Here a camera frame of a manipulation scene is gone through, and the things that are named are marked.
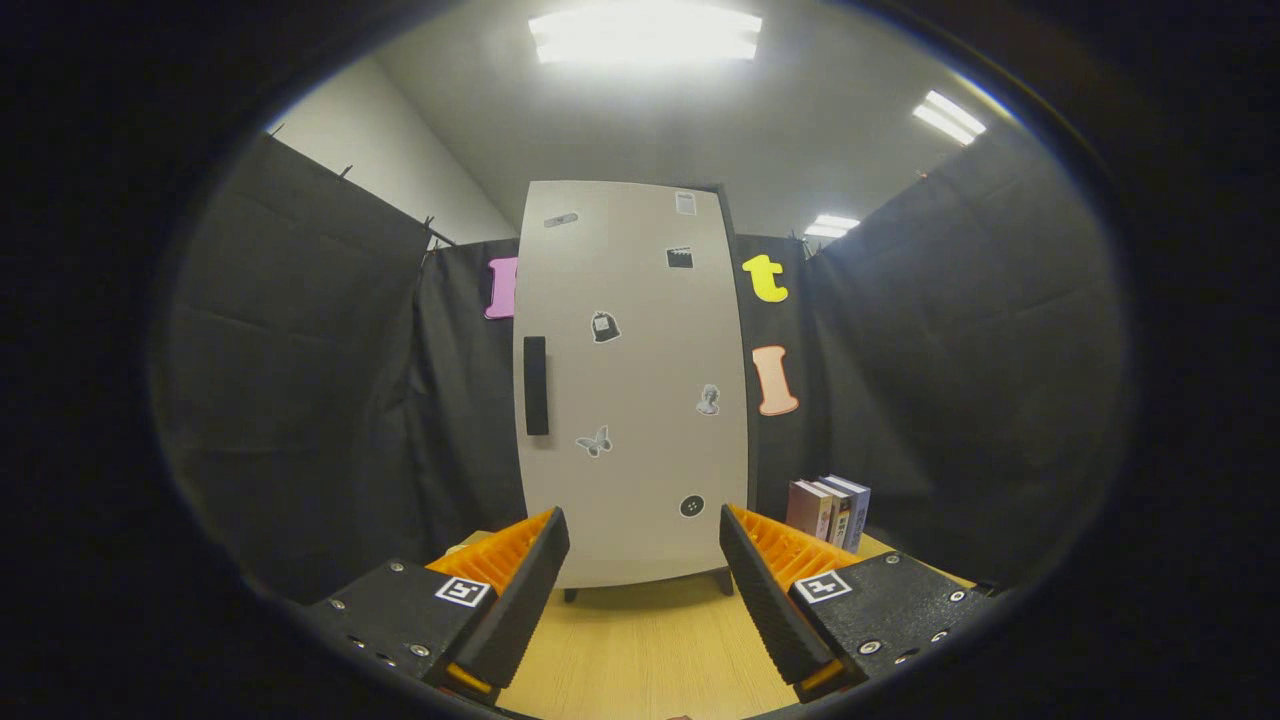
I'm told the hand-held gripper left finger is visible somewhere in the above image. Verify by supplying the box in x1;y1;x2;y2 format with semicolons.
300;506;571;701

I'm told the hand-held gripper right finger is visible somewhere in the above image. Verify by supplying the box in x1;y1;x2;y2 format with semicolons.
720;503;1001;703

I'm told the black door handle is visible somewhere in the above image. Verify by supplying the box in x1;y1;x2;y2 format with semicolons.
523;336;551;437

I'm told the grey cabinet door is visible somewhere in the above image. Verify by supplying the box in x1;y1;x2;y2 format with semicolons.
513;180;751;591

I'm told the dark grey cabinet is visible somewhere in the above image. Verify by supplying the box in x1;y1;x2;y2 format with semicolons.
513;180;759;603

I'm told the white spine book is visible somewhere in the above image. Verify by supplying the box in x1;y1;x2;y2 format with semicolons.
812;480;853;548

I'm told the blue grey book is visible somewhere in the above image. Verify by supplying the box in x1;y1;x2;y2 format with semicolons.
828;474;872;554

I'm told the black backdrop cloth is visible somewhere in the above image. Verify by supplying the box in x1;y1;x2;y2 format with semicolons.
160;130;1121;601

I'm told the double ceiling light panel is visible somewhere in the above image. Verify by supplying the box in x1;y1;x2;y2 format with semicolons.
912;90;988;147

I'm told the large ceiling light panel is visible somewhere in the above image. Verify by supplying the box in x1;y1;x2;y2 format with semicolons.
528;5;764;66

